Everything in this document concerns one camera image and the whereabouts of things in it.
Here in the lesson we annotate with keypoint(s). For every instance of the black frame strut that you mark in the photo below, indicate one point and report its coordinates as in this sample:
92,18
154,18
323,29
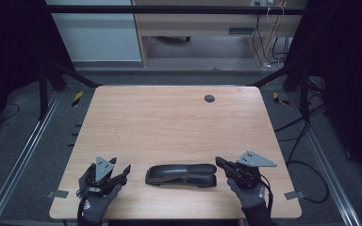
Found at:
304,94
43,94

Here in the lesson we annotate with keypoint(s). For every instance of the dark curtain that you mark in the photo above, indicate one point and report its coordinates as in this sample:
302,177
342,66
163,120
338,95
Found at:
9,47
348,78

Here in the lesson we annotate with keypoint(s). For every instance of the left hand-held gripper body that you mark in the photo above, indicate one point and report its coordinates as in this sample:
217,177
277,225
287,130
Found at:
102,168

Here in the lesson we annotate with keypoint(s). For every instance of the person's right hand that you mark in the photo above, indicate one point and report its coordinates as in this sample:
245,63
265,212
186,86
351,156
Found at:
248,196

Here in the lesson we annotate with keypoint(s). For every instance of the person's left hand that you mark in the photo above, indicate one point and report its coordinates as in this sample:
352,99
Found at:
99,205

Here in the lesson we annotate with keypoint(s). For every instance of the aluminium floor rail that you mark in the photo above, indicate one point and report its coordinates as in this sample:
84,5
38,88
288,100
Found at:
326,163
22,157

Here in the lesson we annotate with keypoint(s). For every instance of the black horizontal frame bar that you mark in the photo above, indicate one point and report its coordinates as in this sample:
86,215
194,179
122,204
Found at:
169,9

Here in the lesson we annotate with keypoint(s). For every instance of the grey tape piece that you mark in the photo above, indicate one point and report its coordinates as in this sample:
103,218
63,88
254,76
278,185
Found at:
57,194
294,195

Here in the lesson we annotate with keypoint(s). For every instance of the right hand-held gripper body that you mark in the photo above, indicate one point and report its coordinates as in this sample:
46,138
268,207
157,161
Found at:
250,171

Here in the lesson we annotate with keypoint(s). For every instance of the white cabinet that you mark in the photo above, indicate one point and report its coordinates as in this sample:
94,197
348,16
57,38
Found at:
97,37

